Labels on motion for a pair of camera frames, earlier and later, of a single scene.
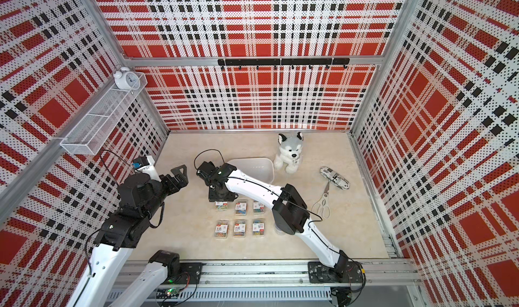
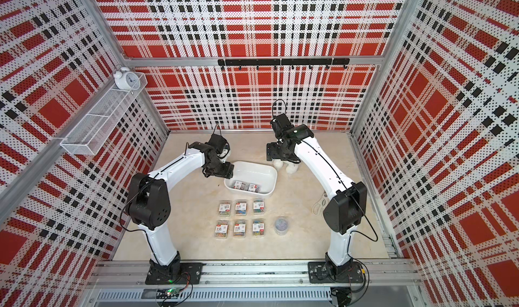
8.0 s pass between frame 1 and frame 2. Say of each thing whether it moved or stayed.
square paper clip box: stayed
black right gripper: moved
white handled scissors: stayed
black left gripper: moved
